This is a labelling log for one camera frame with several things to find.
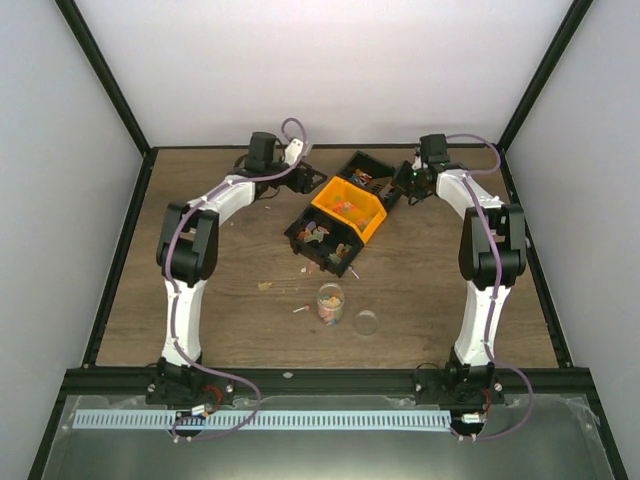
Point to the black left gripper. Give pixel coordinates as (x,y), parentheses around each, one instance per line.
(304,187)

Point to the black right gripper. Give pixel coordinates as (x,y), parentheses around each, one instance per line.
(399,179)

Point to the yellow bin with star candies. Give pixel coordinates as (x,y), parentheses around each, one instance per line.
(339,189)

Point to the black bin with gummy candies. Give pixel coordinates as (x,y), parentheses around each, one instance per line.
(312,214)

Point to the brown slotted plastic scoop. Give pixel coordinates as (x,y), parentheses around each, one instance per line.
(389,196)

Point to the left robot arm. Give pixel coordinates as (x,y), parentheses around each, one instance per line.
(188,247)

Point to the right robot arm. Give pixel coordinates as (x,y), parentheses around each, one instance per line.
(492,252)

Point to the black bin with lollipops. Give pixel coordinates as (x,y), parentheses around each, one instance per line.
(381,172)

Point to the pile of star gummies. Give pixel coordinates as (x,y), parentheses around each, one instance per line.
(350,212)

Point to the pile of pastel gummies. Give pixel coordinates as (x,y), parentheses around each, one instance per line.
(320,245)

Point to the spilled lollipop near bin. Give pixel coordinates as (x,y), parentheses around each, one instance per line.
(353,272)

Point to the clear plastic cup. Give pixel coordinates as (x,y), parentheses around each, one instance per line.
(330,301)

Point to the spilled lollipop beside cup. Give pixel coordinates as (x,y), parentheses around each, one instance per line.
(305,307)

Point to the clear round lid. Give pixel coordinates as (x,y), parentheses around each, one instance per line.
(366,323)

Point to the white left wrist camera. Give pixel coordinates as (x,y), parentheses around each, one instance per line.
(294,151)

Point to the light blue slotted cable duct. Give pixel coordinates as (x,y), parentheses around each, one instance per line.
(276,420)

